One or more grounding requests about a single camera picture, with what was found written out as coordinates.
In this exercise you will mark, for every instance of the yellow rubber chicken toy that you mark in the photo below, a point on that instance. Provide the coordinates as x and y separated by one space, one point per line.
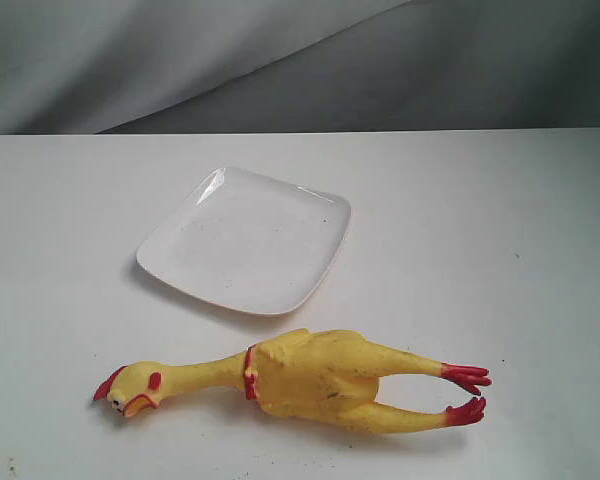
330 377

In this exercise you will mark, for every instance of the white square plate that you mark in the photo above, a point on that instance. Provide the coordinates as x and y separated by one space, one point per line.
248 243

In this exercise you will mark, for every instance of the grey backdrop cloth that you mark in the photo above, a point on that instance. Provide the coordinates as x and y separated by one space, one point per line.
150 67

